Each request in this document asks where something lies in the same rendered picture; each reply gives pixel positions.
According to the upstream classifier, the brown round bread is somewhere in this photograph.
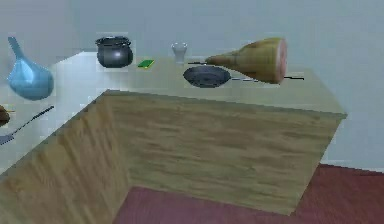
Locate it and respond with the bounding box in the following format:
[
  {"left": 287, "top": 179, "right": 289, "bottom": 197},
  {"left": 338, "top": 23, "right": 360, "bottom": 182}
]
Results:
[{"left": 0, "top": 105, "right": 16, "bottom": 128}]

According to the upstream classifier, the blue glass vase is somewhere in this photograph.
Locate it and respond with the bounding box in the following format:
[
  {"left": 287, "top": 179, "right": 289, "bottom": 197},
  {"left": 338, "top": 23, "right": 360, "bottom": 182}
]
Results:
[{"left": 7, "top": 36, "right": 55, "bottom": 102}]

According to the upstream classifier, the black handled spatula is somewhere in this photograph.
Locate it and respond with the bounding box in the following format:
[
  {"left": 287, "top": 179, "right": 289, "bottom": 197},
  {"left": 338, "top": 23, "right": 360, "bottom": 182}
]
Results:
[{"left": 0, "top": 105, "right": 55, "bottom": 146}]

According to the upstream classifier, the wooden kitchen counter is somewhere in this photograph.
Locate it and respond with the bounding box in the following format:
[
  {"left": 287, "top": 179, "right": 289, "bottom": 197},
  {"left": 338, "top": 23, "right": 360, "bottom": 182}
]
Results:
[{"left": 0, "top": 49, "right": 348, "bottom": 224}]

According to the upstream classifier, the green sponge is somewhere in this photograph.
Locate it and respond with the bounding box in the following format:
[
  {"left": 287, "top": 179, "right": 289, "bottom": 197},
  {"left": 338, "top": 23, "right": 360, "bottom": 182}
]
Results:
[{"left": 137, "top": 59, "right": 156, "bottom": 69}]

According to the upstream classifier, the black frying pan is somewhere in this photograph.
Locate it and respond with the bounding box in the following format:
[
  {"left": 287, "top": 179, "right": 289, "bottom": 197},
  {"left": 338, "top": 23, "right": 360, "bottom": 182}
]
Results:
[{"left": 182, "top": 65, "right": 259, "bottom": 89}]

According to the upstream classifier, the brown ham leg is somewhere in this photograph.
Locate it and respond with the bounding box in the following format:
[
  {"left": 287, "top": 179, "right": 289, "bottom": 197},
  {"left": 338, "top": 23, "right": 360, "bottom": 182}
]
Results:
[{"left": 204, "top": 37, "right": 288, "bottom": 85}]

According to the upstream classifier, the clear glass cup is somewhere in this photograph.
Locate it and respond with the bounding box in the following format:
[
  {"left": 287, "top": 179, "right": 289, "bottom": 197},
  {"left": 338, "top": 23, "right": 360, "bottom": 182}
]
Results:
[{"left": 171, "top": 42, "right": 188, "bottom": 64}]

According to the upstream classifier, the black round pot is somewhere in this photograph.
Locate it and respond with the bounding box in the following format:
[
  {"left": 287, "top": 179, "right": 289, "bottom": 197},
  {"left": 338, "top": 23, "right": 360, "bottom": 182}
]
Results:
[{"left": 95, "top": 35, "right": 134, "bottom": 69}]

